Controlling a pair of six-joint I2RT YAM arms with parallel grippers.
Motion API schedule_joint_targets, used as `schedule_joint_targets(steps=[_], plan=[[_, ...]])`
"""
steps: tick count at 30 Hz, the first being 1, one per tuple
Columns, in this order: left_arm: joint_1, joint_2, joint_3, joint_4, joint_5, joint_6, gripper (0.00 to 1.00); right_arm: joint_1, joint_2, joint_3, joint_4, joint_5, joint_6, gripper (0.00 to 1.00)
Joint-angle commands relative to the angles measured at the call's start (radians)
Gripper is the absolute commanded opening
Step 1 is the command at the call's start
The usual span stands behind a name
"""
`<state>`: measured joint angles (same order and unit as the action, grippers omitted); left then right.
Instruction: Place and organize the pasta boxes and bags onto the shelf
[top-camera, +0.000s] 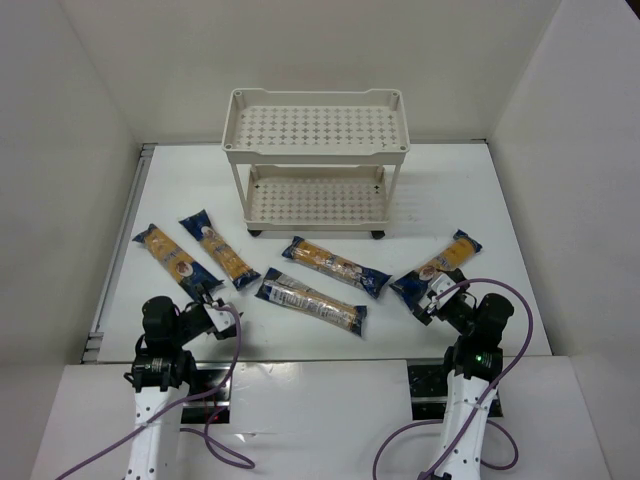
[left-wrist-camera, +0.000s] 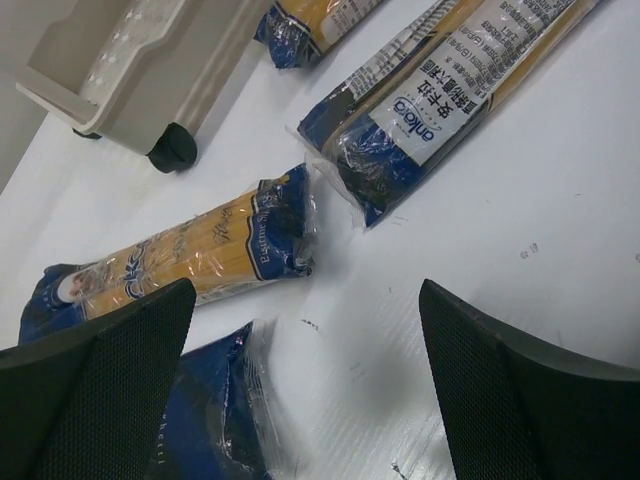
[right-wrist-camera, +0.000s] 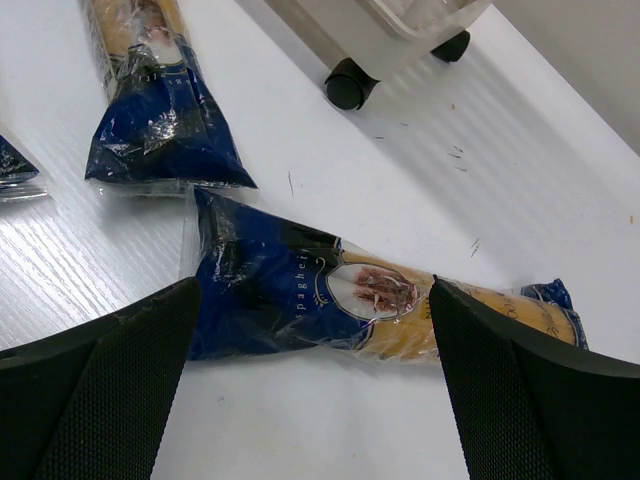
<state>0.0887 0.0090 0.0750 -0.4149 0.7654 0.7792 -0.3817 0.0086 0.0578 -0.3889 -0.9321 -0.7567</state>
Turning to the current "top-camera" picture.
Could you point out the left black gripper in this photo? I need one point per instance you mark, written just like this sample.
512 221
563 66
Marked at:
206 298

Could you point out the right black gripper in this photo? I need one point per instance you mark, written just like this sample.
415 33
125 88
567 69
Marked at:
430 301

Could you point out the clear-label spaghetti bag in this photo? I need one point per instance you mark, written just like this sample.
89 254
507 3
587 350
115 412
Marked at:
283 290

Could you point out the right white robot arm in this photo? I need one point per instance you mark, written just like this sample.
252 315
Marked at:
471 364

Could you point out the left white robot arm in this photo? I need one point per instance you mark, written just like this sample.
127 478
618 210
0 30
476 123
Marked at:
164 377

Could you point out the white two-tier shelf cart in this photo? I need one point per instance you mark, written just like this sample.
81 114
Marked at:
316 161

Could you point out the second-left spaghetti bag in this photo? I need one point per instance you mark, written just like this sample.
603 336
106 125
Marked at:
200 227

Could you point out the centre spaghetti bag blue ends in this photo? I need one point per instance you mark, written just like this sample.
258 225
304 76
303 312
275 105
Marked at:
337 267

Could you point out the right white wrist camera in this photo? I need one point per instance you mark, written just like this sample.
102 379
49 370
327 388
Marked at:
441 289

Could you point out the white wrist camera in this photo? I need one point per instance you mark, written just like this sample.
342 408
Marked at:
441 289
224 325

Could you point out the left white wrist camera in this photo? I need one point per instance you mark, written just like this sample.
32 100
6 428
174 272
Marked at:
224 325

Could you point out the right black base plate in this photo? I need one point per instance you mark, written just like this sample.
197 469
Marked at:
428 390

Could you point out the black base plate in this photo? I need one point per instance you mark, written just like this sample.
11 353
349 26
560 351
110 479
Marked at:
218 406
428 390

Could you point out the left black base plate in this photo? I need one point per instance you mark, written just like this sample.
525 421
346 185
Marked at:
218 406

